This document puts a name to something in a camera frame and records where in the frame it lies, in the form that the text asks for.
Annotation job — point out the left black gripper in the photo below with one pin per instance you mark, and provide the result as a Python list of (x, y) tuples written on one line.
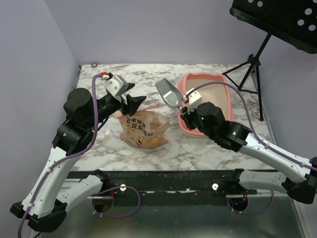
[(133, 103)]

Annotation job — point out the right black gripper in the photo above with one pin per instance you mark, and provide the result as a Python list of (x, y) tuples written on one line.
[(186, 118)]

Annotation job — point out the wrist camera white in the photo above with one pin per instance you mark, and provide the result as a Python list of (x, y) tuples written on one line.
[(115, 85), (195, 99)]

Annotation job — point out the black table front rail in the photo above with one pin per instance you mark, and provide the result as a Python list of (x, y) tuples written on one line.
[(172, 188)]

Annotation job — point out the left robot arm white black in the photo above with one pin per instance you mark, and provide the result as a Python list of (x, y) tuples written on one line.
[(46, 206)]

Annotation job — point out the orange cat litter bag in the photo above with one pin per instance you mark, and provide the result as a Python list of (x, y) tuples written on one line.
[(145, 129)]

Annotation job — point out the silver metal scoop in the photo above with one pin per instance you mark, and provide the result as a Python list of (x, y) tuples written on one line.
[(171, 96)]

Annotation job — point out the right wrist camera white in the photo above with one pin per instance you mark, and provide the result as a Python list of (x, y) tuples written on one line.
[(195, 99)]

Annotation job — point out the black music stand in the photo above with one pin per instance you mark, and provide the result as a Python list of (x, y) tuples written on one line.
[(292, 21)]

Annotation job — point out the pink litter box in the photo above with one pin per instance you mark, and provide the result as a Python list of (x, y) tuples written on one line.
[(218, 94)]

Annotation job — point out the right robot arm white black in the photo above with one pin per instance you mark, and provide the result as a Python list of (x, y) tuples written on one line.
[(296, 176)]

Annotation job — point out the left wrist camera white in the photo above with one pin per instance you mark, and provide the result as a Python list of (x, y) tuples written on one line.
[(115, 85)]

